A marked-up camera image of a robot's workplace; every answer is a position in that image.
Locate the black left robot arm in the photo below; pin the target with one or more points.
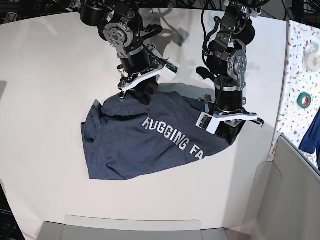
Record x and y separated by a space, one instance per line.
224 53

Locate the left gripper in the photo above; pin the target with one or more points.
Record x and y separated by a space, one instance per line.
228 102

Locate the blue cloth at right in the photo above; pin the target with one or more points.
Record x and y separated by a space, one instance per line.
311 140

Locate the grey front divider panel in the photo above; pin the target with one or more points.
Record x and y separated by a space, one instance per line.
91 228

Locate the terrazzo patterned side surface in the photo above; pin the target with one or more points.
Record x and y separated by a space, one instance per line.
292 121

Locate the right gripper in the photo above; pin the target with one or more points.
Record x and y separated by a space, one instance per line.
132 67

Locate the clear tape dispenser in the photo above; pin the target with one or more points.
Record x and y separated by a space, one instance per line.
311 58

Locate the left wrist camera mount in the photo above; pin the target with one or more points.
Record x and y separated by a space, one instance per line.
210 121

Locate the dark blue printed t-shirt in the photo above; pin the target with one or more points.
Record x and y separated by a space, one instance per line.
126 139

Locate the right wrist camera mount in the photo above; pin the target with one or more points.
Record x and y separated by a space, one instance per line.
165 68

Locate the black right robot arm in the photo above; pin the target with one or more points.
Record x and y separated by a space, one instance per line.
119 23

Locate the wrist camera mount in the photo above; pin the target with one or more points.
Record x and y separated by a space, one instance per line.
210 121
165 68

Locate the green tape roll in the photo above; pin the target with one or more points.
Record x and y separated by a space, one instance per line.
304 100

